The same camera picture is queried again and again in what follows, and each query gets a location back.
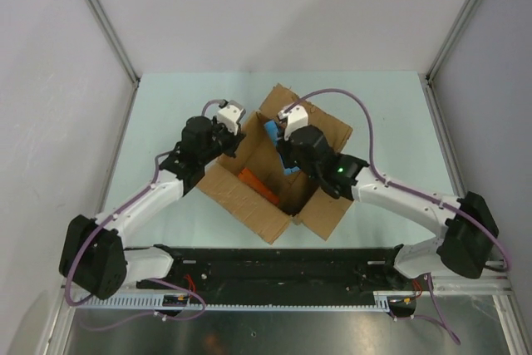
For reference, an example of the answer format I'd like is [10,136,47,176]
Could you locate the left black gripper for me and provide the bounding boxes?
[199,116,244,165]

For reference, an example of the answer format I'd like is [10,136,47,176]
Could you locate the blue cosmetic tube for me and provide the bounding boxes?
[264,121,299,176]

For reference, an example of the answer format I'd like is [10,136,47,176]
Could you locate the orange cosmetic tube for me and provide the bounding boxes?
[238,168,279,205]

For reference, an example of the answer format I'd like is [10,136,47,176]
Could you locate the brown cardboard express box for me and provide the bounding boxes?
[197,84,352,244]

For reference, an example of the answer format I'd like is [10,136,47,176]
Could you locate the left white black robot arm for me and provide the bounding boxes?
[59,114,245,306]

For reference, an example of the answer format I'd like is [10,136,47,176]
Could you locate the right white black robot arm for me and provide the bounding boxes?
[276,125,499,289]

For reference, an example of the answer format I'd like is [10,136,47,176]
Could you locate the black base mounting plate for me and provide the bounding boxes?
[135,245,419,306]

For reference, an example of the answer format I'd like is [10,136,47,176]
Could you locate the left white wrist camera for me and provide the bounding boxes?
[215,101,246,136]

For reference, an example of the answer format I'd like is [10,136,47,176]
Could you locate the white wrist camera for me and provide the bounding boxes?
[277,104,308,141]
[215,101,246,136]

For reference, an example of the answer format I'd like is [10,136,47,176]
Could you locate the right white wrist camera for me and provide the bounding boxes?
[277,104,308,141]

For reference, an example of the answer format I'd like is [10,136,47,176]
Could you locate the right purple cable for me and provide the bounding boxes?
[284,88,512,346]

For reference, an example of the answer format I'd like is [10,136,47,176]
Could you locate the right aluminium frame post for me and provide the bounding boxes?
[423,0,506,84]

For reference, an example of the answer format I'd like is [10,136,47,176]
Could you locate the aluminium frame post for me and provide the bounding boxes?
[62,0,140,86]
[423,0,506,84]

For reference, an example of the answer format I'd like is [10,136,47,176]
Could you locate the right aluminium side rail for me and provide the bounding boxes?
[419,74,467,197]

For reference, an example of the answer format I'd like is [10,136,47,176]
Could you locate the white slotted cable duct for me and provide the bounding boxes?
[78,292,415,312]

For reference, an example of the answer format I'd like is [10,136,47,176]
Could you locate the left aluminium frame post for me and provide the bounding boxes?
[62,0,140,86]

